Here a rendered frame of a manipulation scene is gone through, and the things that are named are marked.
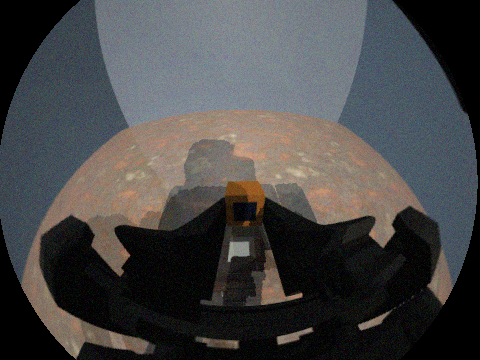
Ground orange block with dark square mark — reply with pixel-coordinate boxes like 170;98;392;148
224;180;265;227

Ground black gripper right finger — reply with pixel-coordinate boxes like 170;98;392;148
263;197;376;297

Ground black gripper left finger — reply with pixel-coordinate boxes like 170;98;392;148
113;197;228;300

